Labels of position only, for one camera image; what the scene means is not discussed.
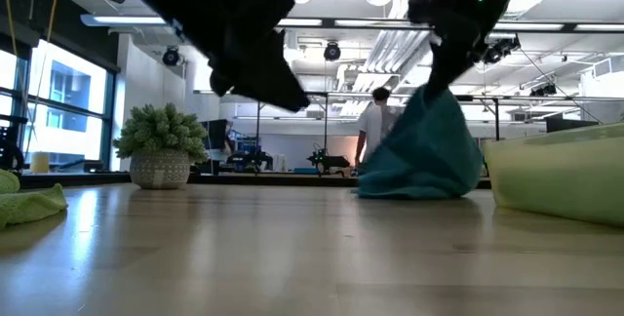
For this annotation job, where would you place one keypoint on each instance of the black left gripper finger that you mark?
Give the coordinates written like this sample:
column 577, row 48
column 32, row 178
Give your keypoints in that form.
column 273, row 87
column 219, row 84

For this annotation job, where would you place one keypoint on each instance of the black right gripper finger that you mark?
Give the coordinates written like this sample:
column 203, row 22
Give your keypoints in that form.
column 439, row 74

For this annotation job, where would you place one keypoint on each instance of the teal microfiber towel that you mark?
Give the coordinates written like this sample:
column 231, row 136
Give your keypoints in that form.
column 424, row 155

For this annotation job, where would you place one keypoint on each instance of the yellow translucent plastic basket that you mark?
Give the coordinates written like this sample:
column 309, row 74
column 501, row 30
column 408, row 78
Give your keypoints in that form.
column 560, row 179

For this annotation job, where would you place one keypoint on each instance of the lime green microfiber towel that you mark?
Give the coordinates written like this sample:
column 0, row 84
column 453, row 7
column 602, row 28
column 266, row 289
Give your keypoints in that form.
column 29, row 206

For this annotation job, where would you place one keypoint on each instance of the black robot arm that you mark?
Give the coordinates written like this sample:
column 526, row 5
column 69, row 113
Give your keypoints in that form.
column 329, row 161
column 248, row 159

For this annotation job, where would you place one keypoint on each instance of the black monitor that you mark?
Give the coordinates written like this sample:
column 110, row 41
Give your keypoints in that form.
column 570, row 125
column 217, row 133

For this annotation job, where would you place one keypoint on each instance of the person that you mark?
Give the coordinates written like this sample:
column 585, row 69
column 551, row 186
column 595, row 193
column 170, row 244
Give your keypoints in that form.
column 228, row 135
column 373, row 126

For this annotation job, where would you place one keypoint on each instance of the potted green succulent plant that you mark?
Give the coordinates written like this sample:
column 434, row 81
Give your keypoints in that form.
column 161, row 135

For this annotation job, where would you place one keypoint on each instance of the long ceiling light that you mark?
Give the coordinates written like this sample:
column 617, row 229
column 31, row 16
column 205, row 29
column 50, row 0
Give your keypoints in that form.
column 129, row 20

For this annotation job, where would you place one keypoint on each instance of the yellow bin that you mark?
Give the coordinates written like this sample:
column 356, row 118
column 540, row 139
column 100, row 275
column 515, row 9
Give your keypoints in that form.
column 40, row 162

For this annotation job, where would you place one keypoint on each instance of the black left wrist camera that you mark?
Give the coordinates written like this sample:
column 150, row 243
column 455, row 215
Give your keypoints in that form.
column 263, row 1

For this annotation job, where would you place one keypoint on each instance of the black ceiling camera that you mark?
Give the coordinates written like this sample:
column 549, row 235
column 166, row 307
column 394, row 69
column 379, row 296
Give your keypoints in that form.
column 543, row 90
column 332, row 51
column 170, row 56
column 499, row 50

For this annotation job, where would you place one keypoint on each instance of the black station frame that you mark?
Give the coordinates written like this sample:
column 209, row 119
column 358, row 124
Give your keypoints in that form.
column 325, row 126

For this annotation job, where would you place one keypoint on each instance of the overhead metal rail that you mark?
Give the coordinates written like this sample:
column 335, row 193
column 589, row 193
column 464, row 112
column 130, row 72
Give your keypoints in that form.
column 351, row 23

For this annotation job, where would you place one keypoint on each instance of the black aluminium table frame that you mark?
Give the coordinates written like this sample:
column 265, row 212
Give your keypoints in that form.
column 97, row 179

